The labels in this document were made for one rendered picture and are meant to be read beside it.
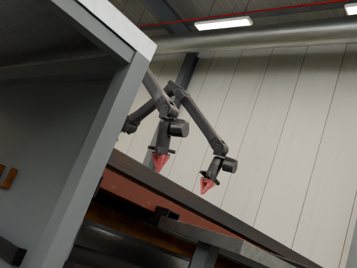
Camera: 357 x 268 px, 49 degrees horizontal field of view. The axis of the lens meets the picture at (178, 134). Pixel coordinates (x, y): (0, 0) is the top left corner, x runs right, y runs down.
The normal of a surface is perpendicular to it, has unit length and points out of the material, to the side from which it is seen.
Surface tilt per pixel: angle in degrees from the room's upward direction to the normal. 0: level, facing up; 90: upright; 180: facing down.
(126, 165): 90
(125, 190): 90
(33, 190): 90
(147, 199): 90
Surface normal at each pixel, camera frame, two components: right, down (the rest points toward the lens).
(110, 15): 0.72, 0.07
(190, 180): -0.56, -0.43
